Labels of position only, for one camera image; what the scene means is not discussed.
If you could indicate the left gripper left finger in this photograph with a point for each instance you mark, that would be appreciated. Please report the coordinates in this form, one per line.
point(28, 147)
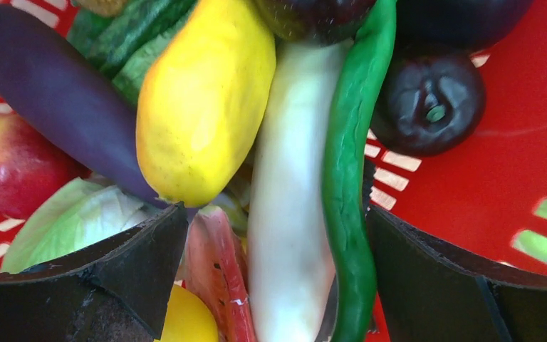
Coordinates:
point(114, 290)

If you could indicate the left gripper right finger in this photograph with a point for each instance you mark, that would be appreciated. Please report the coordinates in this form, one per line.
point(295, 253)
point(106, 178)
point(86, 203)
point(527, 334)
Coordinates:
point(432, 290)

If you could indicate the green chili pepper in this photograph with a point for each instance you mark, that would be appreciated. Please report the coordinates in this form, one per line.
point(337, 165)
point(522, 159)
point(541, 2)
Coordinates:
point(351, 110)

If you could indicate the yellow lemon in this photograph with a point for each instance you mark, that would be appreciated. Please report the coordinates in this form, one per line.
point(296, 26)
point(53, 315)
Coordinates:
point(188, 319)

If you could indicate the green cabbage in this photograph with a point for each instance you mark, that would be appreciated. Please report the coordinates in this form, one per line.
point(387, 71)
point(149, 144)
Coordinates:
point(81, 213)

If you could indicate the watermelon slice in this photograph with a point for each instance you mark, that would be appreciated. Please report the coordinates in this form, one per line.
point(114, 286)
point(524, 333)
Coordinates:
point(216, 271)

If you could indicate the white radish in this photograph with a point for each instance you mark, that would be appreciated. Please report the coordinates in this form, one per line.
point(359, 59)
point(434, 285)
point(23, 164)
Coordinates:
point(290, 266)

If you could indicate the red apple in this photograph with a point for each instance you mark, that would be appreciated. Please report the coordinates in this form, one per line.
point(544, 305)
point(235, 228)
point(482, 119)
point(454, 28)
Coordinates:
point(31, 168)

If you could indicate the yellow mango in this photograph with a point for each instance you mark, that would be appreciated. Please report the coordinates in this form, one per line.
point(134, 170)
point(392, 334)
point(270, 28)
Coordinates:
point(202, 101)

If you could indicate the purple eggplant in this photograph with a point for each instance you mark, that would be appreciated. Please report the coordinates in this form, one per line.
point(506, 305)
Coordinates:
point(55, 89)

